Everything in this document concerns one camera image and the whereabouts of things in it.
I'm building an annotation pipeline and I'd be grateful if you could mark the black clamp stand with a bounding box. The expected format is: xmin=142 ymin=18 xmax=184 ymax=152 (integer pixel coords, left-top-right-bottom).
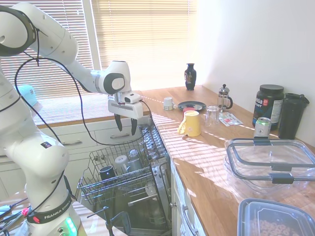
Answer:
xmin=87 ymin=206 xmax=131 ymax=236

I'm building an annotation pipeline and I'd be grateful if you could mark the grey wire dishwasher rack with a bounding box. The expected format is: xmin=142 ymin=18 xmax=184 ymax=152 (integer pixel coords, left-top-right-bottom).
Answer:
xmin=76 ymin=125 xmax=170 ymax=206

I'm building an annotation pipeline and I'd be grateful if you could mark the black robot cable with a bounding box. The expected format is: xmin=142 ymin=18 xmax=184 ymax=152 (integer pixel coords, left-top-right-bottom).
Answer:
xmin=13 ymin=27 xmax=153 ymax=236

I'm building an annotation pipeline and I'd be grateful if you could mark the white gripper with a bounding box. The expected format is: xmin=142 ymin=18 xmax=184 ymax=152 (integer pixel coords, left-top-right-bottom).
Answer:
xmin=107 ymin=98 xmax=144 ymax=136

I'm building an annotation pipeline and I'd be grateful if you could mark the teal baseball cap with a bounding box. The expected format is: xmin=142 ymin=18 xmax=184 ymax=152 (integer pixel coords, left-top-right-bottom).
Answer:
xmin=15 ymin=85 xmax=38 ymax=107

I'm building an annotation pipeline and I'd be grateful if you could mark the small white labelled cup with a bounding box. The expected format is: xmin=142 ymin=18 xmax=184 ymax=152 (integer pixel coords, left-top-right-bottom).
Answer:
xmin=163 ymin=96 xmax=178 ymax=112

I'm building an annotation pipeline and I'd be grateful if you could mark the dark blue painted vase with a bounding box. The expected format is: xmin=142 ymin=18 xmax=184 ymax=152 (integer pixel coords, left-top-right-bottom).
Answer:
xmin=184 ymin=63 xmax=197 ymax=91

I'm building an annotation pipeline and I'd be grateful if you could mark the black plate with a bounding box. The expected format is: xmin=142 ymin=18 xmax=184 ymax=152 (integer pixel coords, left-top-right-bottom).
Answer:
xmin=177 ymin=100 xmax=207 ymax=112

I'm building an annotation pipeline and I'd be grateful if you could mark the wide window blind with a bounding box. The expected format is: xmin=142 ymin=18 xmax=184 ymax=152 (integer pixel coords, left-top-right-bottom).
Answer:
xmin=92 ymin=0 xmax=198 ymax=92

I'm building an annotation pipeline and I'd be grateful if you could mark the clear container grey-rimmed lid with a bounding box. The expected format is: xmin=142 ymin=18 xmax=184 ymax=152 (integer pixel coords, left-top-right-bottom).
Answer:
xmin=224 ymin=138 xmax=315 ymax=173

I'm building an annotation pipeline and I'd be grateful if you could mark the narrow window blind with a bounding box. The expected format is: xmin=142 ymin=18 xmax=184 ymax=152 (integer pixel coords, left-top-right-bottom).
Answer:
xmin=14 ymin=0 xmax=102 ymax=124

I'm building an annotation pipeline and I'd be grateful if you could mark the clear drinking glass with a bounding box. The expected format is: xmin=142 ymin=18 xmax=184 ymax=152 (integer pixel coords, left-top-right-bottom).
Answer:
xmin=204 ymin=105 xmax=221 ymax=128

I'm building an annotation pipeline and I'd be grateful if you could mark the black protein powder tub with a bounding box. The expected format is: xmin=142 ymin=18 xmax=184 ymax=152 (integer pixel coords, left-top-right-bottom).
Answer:
xmin=252 ymin=84 xmax=285 ymax=131

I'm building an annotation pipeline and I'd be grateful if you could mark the yellow mug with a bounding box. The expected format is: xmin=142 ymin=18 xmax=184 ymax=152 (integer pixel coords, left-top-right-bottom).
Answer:
xmin=178 ymin=110 xmax=202 ymax=137

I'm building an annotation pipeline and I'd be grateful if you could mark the white ceramic mug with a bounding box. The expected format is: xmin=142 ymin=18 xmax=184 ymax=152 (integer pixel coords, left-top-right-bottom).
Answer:
xmin=114 ymin=154 xmax=129 ymax=177

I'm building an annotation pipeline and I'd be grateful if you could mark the black shaker bottle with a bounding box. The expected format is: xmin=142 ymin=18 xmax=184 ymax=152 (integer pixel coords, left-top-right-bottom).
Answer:
xmin=278 ymin=92 xmax=311 ymax=140

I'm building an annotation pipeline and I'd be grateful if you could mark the printed paper leaflet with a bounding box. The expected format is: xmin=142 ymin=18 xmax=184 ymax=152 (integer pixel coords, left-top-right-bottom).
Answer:
xmin=218 ymin=112 xmax=245 ymax=127

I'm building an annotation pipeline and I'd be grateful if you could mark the white under-counter cabinet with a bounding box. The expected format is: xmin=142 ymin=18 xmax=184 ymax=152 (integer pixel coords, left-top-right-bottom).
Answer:
xmin=169 ymin=158 xmax=206 ymax=236

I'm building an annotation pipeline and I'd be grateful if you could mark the black mug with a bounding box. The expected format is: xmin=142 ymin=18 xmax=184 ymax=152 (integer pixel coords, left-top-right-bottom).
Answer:
xmin=99 ymin=166 xmax=116 ymax=184

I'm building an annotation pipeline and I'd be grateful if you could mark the glass french press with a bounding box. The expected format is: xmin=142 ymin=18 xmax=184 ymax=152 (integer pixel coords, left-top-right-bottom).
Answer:
xmin=217 ymin=84 xmax=234 ymax=114

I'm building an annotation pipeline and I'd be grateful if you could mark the silver green drink can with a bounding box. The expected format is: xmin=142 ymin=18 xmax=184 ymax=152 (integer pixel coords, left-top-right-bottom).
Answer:
xmin=253 ymin=117 xmax=272 ymax=139

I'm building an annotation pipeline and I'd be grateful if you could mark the metal bar cabinet handle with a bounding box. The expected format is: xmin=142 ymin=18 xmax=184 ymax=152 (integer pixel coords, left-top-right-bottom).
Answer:
xmin=181 ymin=205 xmax=199 ymax=236

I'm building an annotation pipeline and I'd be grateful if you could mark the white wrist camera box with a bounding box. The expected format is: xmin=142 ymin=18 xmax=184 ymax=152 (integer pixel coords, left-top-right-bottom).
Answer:
xmin=124 ymin=91 xmax=143 ymax=104

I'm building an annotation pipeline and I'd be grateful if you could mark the grey-lidded container with cereal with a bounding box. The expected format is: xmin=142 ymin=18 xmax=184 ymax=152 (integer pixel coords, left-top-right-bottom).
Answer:
xmin=237 ymin=198 xmax=315 ymax=236

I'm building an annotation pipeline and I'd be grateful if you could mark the white drawer cabinet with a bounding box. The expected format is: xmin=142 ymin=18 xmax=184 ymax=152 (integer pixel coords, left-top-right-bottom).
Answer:
xmin=0 ymin=119 xmax=154 ymax=197

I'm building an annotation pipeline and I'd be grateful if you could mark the clear plastic container with lid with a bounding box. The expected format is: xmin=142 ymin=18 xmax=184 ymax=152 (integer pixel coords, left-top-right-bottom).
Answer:
xmin=223 ymin=155 xmax=315 ymax=201

